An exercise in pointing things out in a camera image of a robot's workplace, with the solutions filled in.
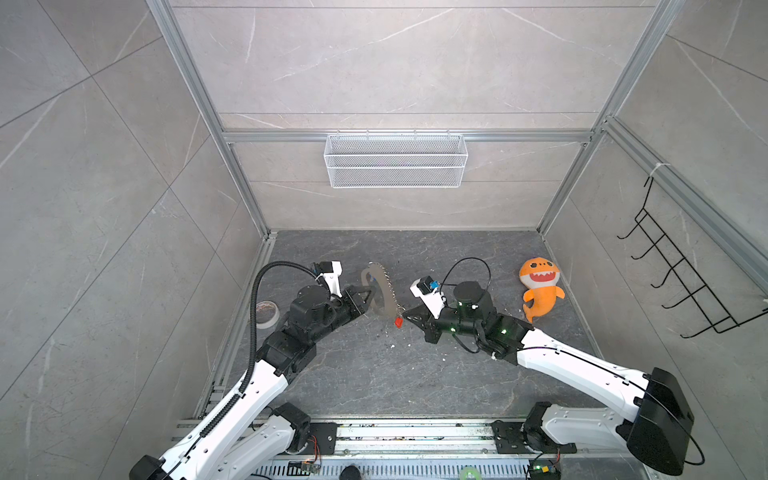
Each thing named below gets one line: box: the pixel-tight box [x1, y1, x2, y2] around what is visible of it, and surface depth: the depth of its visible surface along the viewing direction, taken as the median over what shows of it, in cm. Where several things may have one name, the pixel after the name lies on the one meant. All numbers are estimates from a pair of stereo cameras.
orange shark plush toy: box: [519, 257, 565, 323], surface depth 99 cm
